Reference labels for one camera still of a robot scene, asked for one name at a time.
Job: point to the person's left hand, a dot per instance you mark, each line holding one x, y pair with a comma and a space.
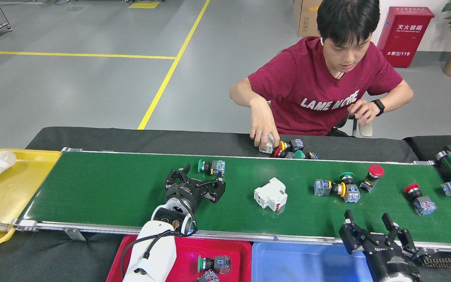
362, 112

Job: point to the red plastic tray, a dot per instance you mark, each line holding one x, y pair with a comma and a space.
241, 258

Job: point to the grey office chair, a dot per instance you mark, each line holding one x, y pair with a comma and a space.
365, 129

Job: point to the red fire extinguisher box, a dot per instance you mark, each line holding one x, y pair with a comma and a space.
405, 39

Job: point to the yellow push button switch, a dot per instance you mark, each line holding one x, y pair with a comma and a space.
294, 145
322, 187

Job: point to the brown cardboard box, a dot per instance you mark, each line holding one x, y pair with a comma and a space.
305, 17

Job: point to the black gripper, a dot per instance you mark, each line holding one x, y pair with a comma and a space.
390, 262
182, 194

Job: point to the yellow plastic tray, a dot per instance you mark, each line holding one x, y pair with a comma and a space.
14, 203

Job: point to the white circuit breaker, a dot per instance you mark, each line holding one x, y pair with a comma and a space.
267, 145
270, 194

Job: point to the blue plastic tray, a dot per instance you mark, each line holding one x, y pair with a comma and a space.
307, 262

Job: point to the person's right forearm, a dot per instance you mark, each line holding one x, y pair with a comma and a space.
245, 100

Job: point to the person's right hand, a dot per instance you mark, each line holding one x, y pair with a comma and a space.
262, 121

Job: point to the person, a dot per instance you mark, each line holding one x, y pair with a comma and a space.
319, 78

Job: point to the red mushroom button switch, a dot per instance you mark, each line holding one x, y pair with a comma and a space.
375, 171

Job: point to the person's left forearm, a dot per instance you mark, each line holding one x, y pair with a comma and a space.
399, 102

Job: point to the black wrist watch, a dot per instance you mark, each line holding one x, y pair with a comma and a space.
378, 107

